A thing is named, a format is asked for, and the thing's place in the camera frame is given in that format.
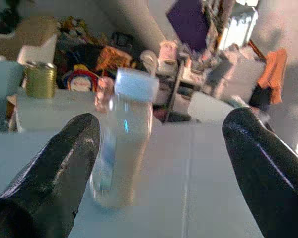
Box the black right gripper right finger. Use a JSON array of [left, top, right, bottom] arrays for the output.
[[222, 107, 298, 238]]

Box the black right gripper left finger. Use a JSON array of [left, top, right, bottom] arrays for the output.
[[0, 113, 101, 238]]

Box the clear plastic bottle white cap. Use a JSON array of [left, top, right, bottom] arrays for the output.
[[89, 68, 160, 209]]

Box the gold tin can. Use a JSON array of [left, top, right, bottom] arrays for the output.
[[23, 61, 58, 99]]

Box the round colourful package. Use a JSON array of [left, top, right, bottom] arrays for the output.
[[62, 64, 100, 93]]

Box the orange cloth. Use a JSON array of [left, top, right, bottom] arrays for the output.
[[257, 48, 288, 105]]

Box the black metal stand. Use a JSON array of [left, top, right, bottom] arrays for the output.
[[162, 53, 192, 123]]

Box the orange patterned bag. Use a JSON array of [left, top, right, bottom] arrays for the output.
[[96, 46, 133, 73]]

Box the brown cardboard box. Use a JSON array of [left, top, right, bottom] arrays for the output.
[[0, 16, 59, 62]]

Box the purple board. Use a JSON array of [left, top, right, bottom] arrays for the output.
[[165, 0, 211, 52]]

